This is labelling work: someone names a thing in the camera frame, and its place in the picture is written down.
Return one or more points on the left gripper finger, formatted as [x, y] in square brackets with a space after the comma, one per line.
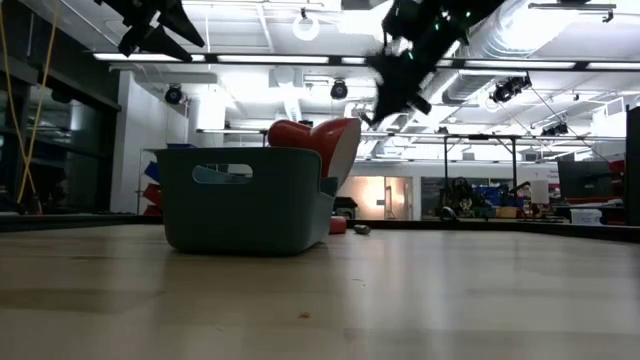
[155, 42]
[180, 25]

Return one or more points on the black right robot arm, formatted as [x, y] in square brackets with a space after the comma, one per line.
[425, 20]

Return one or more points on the black ceiling spotlight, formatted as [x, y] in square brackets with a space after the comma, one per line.
[173, 94]
[339, 90]

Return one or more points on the red desk lamp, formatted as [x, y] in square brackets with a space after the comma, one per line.
[300, 135]

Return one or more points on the black cart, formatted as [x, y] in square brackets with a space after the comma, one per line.
[345, 206]

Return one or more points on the blue storage bin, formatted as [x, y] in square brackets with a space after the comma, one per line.
[180, 145]
[151, 171]

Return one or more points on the background robot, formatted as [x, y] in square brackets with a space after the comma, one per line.
[460, 192]

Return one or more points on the black copper-tipped battery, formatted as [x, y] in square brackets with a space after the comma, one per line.
[361, 229]

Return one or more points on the blue box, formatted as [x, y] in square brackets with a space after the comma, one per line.
[487, 195]

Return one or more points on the black backdrop panel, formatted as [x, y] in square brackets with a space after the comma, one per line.
[85, 165]

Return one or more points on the red storage bin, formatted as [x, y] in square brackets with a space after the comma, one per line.
[151, 194]

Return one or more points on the white storage shelf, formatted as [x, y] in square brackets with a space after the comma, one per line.
[141, 200]

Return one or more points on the white sign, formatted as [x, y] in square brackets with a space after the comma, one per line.
[539, 191]

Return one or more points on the black monitor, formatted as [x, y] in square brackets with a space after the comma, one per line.
[585, 177]

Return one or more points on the white box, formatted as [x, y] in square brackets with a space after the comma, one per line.
[586, 216]

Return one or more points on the background black rig frame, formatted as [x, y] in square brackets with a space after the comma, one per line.
[480, 136]

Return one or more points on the silver ventilation duct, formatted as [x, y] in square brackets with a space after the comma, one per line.
[500, 40]

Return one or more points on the black ceiling-mounted camera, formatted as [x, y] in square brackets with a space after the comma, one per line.
[510, 89]

